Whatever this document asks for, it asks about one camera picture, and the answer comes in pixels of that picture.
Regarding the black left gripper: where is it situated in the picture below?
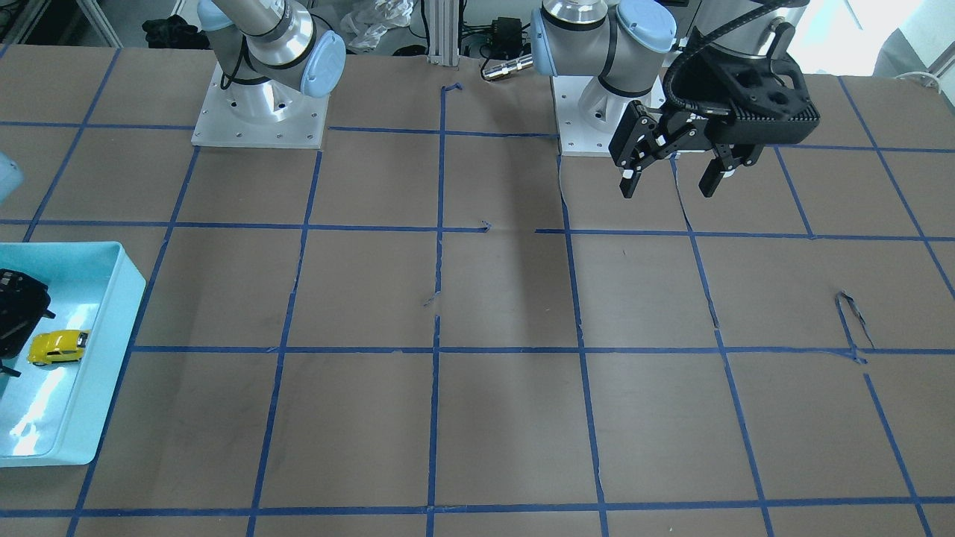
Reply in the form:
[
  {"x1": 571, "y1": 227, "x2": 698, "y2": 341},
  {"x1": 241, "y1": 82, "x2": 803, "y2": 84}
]
[{"x1": 608, "y1": 26, "x2": 821, "y2": 198}]

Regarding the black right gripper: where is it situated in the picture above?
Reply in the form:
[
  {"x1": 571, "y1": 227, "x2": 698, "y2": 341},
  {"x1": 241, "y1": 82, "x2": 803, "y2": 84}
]
[{"x1": 1, "y1": 268, "x2": 55, "y2": 360}]

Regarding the yellow toy beetle car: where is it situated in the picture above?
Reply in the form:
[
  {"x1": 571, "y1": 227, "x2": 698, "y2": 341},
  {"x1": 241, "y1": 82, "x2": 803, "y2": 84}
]
[{"x1": 27, "y1": 330, "x2": 91, "y2": 367}]

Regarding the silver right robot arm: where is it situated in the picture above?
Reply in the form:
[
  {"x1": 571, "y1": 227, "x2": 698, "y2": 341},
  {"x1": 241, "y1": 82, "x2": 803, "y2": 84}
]
[{"x1": 2, "y1": 1, "x2": 347, "y2": 377}]

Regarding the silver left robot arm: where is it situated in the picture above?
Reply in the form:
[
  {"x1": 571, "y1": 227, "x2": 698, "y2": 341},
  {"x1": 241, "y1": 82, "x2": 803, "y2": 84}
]
[{"x1": 530, "y1": 1, "x2": 821, "y2": 198}]

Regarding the teal plastic bin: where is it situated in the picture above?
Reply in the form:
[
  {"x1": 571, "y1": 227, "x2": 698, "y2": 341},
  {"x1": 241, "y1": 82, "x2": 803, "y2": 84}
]
[{"x1": 1, "y1": 242, "x2": 145, "y2": 467}]

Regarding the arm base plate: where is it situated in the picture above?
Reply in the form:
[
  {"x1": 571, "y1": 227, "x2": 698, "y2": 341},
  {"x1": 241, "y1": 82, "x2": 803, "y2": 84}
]
[
  {"x1": 191, "y1": 65, "x2": 330, "y2": 150},
  {"x1": 551, "y1": 76, "x2": 633, "y2": 157}
]

